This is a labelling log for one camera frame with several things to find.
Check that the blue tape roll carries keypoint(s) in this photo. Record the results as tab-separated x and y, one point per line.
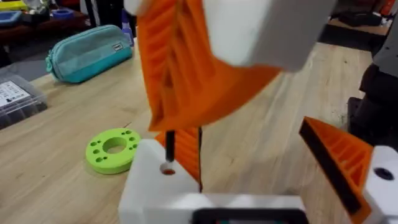
63	13

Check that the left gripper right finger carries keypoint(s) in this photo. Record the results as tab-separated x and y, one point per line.
345	161

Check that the green disc with holes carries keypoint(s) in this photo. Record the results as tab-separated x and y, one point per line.
101	161

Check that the blue plastic bottle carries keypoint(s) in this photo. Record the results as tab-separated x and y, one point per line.
127	32

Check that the yellow plastic tray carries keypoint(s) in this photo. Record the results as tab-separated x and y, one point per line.
12	5

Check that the black screw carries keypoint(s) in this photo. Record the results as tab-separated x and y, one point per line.
170	146

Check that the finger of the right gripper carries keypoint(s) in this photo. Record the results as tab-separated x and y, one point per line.
224	46
154	62

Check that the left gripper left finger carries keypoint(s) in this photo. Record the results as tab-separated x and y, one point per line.
146	186

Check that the blue plastic tray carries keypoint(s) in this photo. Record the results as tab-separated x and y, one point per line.
9	18

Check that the black bag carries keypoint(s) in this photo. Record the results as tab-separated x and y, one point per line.
359	18

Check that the clear plastic parts box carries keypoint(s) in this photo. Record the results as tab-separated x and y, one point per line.
18	99

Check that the teal zip pouch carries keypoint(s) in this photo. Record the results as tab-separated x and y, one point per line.
90	56

